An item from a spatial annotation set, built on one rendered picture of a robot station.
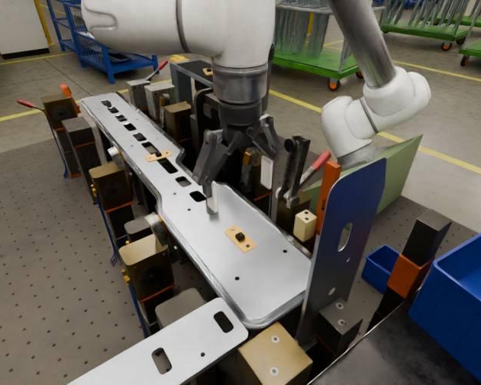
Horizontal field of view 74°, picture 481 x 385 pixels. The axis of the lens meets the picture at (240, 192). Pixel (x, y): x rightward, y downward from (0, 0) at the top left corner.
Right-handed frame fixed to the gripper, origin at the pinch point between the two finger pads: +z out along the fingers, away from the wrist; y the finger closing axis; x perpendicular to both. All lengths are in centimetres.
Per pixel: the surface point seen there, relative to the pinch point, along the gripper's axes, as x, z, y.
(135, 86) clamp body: -102, 8, -14
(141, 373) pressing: 15.3, 13.6, 29.9
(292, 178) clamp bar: 1.1, 1.2, -13.8
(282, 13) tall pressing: -373, 31, -340
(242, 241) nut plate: 1.1, 13.2, 0.3
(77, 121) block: -84, 10, 16
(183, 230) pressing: -10.4, 13.5, 9.5
